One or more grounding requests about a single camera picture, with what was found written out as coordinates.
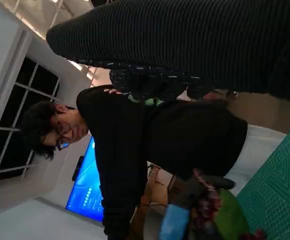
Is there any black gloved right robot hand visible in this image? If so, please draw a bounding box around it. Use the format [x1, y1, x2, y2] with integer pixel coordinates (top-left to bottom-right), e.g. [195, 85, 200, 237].
[46, 0, 290, 106]

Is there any person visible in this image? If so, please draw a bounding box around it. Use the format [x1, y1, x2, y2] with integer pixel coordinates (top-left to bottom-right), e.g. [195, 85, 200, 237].
[19, 84, 288, 239]

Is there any red toy grape bunch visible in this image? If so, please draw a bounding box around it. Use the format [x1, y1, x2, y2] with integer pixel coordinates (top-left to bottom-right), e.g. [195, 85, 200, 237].
[189, 169, 268, 240]

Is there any green cutting mat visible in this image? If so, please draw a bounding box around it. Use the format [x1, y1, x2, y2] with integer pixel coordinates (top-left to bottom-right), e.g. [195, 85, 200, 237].
[235, 119, 290, 240]

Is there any blue lit monitor screen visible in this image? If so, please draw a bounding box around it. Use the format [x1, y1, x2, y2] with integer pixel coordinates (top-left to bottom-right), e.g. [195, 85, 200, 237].
[65, 135, 106, 223]

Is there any dark barred window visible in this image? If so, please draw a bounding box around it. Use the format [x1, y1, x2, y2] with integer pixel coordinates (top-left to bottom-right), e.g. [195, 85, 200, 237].
[0, 56, 61, 186]

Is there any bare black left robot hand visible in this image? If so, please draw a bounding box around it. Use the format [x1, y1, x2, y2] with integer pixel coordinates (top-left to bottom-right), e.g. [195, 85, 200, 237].
[158, 174, 236, 240]

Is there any black webcam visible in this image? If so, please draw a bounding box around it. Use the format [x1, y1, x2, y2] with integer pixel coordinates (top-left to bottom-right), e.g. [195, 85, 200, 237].
[71, 155, 85, 182]

